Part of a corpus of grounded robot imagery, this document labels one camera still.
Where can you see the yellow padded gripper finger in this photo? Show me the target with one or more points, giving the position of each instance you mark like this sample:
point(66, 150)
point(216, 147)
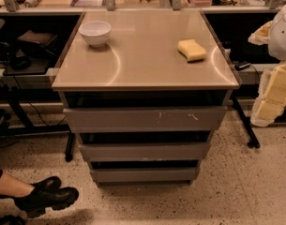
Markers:
point(271, 101)

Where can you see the grey top drawer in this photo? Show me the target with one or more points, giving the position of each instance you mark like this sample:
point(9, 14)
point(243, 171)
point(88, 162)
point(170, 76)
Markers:
point(144, 119)

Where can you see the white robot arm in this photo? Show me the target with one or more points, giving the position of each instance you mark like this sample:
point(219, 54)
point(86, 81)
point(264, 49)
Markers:
point(273, 34)

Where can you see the grey drawer cabinet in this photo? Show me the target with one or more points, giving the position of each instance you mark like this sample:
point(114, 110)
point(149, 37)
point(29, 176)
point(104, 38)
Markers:
point(141, 67)

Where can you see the grey bottom drawer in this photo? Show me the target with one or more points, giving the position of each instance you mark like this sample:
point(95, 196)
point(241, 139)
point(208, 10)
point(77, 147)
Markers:
point(148, 175)

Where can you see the black power adapter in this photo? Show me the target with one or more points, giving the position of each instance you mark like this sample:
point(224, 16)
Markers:
point(242, 65)

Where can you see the black desk leg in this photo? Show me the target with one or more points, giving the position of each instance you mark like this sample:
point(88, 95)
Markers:
point(253, 141)

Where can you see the yellow sponge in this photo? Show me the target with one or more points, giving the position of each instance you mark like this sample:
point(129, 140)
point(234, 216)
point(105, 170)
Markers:
point(191, 50)

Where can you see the white ceramic bowl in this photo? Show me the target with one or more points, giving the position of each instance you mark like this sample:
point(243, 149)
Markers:
point(95, 33)

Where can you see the dark box on shelf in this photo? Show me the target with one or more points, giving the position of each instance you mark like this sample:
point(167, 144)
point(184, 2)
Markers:
point(39, 45)

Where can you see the black leather shoe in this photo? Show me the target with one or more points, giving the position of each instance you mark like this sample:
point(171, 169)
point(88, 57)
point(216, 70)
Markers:
point(52, 182)
point(36, 203)

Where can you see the black left desk frame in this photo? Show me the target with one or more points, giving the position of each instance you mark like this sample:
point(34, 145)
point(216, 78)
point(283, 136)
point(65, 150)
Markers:
point(14, 97)

